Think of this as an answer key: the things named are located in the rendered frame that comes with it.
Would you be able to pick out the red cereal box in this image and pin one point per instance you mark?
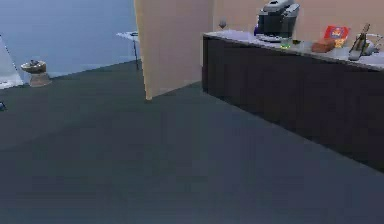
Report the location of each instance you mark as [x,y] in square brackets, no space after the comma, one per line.
[337,34]

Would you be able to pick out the white table with black legs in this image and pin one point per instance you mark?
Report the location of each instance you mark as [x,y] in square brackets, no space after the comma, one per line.
[130,36]

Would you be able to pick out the brown bread loaf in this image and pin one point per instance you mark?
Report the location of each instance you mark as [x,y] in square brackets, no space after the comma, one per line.
[323,46]

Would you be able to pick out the small blue dark item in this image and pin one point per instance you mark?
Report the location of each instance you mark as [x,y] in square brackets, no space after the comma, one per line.
[2,106]

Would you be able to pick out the small green item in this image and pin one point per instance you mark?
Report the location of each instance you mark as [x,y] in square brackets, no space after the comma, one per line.
[285,45]

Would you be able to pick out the black grey coffee machine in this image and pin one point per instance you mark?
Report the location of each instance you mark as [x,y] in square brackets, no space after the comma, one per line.
[277,20]

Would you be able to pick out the dark green wine bottle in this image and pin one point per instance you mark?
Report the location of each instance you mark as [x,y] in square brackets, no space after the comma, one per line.
[359,42]

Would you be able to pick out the dark kitchen counter cabinet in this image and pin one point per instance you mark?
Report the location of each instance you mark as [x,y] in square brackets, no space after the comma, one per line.
[300,90]

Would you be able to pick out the clear wine glass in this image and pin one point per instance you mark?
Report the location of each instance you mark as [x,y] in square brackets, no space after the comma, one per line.
[222,23]

